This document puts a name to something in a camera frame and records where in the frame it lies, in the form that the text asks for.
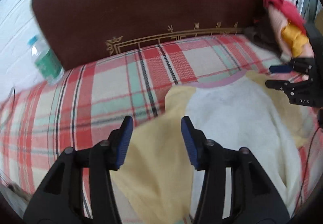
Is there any red pink yellow clothes pile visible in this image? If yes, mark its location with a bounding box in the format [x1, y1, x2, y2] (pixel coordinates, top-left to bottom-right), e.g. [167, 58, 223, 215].
[263, 0, 314, 62]

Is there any white and yellow shirt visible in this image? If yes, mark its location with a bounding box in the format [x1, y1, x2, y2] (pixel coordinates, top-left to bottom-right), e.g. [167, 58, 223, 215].
[112, 71, 315, 223]

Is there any red plaid bed blanket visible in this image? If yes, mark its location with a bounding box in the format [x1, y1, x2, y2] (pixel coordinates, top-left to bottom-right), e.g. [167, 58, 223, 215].
[0, 34, 323, 224]

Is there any dark brown wooden headboard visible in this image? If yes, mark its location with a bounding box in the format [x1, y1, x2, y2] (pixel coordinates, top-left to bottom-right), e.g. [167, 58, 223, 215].
[32, 0, 263, 70]

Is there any green label water bottle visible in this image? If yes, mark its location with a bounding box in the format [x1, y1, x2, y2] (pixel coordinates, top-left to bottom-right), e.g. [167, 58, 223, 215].
[28, 35, 65, 84]

